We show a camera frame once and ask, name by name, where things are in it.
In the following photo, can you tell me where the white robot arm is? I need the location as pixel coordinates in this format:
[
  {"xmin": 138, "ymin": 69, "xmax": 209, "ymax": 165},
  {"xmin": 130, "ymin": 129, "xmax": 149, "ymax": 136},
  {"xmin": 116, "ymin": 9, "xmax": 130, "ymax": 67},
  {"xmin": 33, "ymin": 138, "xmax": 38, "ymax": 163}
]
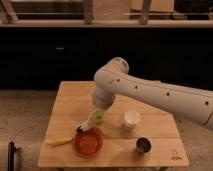
[{"xmin": 92, "ymin": 57, "xmax": 213, "ymax": 131}]

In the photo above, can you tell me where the black cabinet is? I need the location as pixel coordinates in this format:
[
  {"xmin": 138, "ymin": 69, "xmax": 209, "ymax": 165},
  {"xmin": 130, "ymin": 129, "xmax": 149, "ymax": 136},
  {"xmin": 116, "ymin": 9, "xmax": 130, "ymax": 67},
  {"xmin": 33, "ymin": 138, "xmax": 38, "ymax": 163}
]
[{"xmin": 0, "ymin": 27, "xmax": 213, "ymax": 90}]

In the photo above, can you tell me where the white paper cup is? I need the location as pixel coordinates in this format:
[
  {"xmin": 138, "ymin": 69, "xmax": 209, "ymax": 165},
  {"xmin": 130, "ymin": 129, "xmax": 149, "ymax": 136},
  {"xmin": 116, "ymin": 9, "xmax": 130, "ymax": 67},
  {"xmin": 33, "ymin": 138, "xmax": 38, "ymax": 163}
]
[{"xmin": 124, "ymin": 110, "xmax": 141, "ymax": 129}]

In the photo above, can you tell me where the white brush with black bristles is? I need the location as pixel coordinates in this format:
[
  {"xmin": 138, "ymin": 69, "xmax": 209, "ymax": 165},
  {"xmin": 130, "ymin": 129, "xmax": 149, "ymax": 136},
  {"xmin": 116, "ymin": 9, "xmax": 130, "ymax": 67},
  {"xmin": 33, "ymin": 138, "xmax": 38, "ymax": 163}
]
[{"xmin": 76, "ymin": 115, "xmax": 94, "ymax": 133}]

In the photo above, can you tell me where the yellow banana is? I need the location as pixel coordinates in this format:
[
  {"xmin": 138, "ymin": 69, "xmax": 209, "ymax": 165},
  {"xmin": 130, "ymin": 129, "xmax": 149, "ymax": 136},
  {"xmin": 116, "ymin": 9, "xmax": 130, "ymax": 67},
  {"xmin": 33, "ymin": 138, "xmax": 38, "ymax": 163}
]
[{"xmin": 45, "ymin": 138, "xmax": 73, "ymax": 146}]

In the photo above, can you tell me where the long wooden shelf rail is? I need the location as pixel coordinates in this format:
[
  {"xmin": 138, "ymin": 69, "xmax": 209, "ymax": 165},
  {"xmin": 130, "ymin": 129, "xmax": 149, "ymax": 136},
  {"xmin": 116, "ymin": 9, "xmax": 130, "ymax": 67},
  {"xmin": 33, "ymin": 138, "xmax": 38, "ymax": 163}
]
[{"xmin": 0, "ymin": 20, "xmax": 213, "ymax": 28}]

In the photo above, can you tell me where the red bowl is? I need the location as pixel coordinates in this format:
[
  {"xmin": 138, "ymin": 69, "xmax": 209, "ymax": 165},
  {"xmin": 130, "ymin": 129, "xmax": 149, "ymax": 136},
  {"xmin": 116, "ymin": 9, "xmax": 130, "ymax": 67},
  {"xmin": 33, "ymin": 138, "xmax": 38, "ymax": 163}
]
[{"xmin": 73, "ymin": 127, "xmax": 103, "ymax": 157}]

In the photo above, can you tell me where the dark metal cup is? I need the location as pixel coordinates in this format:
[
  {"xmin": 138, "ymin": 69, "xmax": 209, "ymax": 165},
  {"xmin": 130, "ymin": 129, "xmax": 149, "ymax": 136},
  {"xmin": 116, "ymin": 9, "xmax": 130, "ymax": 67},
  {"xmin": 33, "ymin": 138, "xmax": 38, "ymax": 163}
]
[{"xmin": 136, "ymin": 137, "xmax": 151, "ymax": 154}]

